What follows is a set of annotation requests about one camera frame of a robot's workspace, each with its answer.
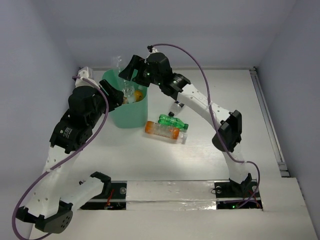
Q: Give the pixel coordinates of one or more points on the clear crushed plastic bottle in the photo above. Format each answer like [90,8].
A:
[127,87]

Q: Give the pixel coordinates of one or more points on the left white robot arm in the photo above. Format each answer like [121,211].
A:
[43,203]

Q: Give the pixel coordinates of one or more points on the small orange bottle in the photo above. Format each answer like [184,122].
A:
[138,95]

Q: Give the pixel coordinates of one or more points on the clear bottle blue label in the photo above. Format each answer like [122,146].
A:
[175,108]

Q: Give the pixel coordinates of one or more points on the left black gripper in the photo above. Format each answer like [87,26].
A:
[110,92]

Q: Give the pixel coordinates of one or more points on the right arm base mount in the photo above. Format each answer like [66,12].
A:
[231,195]

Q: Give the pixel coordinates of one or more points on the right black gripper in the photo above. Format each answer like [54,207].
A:
[136,62]

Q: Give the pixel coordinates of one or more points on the long orange clear bottle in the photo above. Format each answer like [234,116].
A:
[162,130]

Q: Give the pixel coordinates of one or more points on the aluminium rail right edge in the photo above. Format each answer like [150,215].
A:
[283,169]

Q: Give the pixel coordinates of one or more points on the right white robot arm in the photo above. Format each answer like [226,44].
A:
[227,124]

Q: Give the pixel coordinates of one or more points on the green plastic bottle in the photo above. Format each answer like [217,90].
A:
[172,122]

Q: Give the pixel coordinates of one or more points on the green plastic bin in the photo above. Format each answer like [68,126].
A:
[132,115]

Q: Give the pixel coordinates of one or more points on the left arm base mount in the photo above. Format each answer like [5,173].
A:
[114,200]

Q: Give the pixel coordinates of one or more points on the silver taped panel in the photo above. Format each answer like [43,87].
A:
[181,195]

